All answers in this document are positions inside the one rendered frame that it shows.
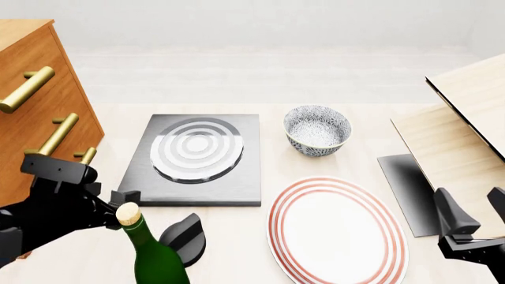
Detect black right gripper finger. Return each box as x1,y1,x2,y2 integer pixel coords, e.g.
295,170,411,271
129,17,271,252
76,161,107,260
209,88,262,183
433,186,482,238
486,186,505,223

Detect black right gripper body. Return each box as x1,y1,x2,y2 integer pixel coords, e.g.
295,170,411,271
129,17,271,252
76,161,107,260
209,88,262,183
437,234,505,267

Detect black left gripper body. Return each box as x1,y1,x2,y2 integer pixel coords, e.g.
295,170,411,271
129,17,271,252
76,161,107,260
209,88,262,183
81,181,122,232

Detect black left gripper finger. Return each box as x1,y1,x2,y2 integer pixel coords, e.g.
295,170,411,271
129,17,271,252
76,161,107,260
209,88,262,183
123,189,142,205
109,189,126,208

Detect flat black stove plate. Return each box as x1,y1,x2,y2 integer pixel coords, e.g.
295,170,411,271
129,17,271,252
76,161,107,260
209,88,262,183
116,113,263,208

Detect round black stove knob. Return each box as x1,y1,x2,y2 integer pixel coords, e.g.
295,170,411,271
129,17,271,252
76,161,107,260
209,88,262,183
158,212,208,269

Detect pale wooden shelf rack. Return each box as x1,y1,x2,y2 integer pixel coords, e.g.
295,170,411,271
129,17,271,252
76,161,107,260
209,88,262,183
376,52,505,239

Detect green wine bottle with cork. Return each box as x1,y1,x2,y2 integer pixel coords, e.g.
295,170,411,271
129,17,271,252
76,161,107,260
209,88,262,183
114,201,192,284

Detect wooden cabinet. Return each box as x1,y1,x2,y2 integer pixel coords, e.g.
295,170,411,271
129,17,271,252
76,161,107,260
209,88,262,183
0,19,106,208

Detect white plate with red rings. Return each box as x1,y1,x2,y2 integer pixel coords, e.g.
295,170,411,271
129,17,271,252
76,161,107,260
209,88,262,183
266,175,410,284

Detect blue-white patterned bowl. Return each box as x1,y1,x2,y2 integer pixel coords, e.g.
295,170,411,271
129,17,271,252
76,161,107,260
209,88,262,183
282,104,353,159

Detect long brass drawer handle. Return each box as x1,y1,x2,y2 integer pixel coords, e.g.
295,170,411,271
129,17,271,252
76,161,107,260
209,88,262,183
73,146,99,166
0,65,56,115
24,112,80,158

